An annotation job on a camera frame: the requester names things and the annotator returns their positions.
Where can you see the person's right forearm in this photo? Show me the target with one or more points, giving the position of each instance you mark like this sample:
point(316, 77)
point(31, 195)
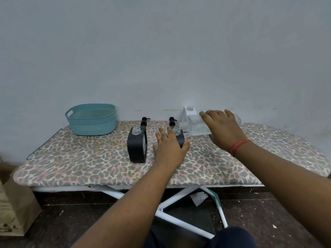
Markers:
point(281, 178)

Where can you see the person's dark trousers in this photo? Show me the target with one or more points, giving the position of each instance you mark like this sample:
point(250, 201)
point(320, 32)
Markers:
point(230, 238)

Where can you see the clear plastic refill bottle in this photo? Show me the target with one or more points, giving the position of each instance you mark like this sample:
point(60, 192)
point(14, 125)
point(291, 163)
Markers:
point(196, 128)

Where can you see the person's left hand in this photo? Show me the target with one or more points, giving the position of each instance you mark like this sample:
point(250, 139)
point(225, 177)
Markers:
point(169, 149)

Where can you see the white metal board legs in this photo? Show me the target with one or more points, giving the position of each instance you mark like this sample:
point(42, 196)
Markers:
point(178, 196)

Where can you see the person's right hand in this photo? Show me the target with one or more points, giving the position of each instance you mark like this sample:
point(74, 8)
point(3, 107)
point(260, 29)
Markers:
point(225, 131)

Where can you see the person's right little finger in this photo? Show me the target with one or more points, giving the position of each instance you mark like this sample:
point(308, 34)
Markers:
point(230, 114)

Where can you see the person's left thumb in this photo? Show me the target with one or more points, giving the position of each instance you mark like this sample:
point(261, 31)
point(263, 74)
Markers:
point(185, 145)

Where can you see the teal woven plastic basket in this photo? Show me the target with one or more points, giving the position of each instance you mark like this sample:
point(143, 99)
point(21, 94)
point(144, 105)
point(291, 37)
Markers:
point(90, 121)

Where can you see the person's right thumb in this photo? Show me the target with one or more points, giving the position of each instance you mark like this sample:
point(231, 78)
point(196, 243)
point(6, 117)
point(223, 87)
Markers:
point(211, 137)

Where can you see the black pump head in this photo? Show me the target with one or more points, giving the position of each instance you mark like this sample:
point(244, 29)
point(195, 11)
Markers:
point(172, 121)
point(144, 121)

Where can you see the person's right middle finger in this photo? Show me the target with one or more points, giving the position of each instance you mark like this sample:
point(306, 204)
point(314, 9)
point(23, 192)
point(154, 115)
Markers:
point(213, 114)

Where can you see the brown paper bag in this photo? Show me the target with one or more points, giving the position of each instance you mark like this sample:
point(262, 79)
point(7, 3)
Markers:
point(18, 206)

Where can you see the person's left forearm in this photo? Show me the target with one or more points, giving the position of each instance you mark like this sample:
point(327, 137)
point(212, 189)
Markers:
point(132, 204)

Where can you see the crumpled white paper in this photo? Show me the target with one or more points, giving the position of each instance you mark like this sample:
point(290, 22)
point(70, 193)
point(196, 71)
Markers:
point(198, 198)

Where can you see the black soap dispenser bottle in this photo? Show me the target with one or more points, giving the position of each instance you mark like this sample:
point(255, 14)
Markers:
point(137, 147)
point(176, 131)

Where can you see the leopard print ironing board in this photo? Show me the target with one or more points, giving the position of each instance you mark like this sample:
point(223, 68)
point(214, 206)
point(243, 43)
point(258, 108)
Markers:
point(85, 162)

